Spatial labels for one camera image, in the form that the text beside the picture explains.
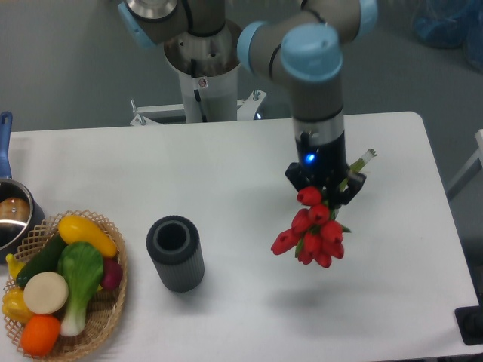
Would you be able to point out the white frame at right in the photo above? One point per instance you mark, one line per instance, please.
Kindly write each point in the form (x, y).
(468, 171)

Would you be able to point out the yellow squash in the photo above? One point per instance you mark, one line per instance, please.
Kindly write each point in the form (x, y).
(73, 228)

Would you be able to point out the blue plastic bag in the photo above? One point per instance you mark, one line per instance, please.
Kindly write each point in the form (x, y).
(451, 24)

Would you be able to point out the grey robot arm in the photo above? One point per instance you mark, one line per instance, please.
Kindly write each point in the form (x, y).
(301, 54)

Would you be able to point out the purple red radish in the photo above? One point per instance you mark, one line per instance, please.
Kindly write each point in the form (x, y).
(112, 275)

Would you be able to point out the black device at edge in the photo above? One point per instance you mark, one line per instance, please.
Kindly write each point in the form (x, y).
(469, 321)

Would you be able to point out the dark green cucumber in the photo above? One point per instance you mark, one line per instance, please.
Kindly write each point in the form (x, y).
(44, 261)

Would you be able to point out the yellow banana tip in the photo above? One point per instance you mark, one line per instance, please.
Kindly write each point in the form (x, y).
(14, 265)

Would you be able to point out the beige round bun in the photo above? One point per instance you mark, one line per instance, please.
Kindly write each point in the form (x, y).
(46, 293)

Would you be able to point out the dark grey ribbed vase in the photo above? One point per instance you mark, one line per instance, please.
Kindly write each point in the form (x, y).
(174, 246)

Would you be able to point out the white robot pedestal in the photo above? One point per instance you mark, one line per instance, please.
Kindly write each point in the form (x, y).
(204, 99)

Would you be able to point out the orange fruit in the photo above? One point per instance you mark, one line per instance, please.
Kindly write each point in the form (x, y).
(40, 335)

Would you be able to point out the yellow bell pepper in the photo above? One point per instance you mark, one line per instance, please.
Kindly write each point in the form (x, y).
(14, 307)

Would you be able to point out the green bok choy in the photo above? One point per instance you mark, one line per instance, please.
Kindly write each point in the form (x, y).
(81, 266)

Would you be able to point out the red tulip bouquet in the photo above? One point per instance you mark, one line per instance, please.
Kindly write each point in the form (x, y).
(314, 235)

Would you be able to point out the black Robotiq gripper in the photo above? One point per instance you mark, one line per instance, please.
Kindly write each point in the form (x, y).
(323, 165)

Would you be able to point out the blue handled saucepan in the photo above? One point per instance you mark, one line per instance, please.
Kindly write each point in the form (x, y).
(20, 213)

